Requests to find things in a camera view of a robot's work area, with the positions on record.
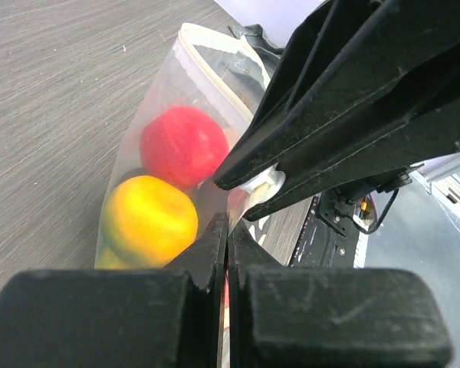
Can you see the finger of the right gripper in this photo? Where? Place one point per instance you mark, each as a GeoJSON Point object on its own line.
{"type": "Point", "coordinates": [345, 56]}
{"type": "Point", "coordinates": [416, 121]}

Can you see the red apple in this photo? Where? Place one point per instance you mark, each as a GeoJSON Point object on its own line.
{"type": "Point", "coordinates": [183, 146]}

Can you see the grey cloth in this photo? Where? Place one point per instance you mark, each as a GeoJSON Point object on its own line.
{"type": "Point", "coordinates": [253, 34]}

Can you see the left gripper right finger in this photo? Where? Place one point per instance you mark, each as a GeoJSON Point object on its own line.
{"type": "Point", "coordinates": [328, 317]}

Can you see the yellow lemon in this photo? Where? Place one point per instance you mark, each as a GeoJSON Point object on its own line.
{"type": "Point", "coordinates": [145, 222]}

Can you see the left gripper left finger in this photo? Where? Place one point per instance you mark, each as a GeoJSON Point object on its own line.
{"type": "Point", "coordinates": [167, 317]}

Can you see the clear zip top bag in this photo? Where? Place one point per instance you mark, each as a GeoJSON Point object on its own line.
{"type": "Point", "coordinates": [195, 73]}

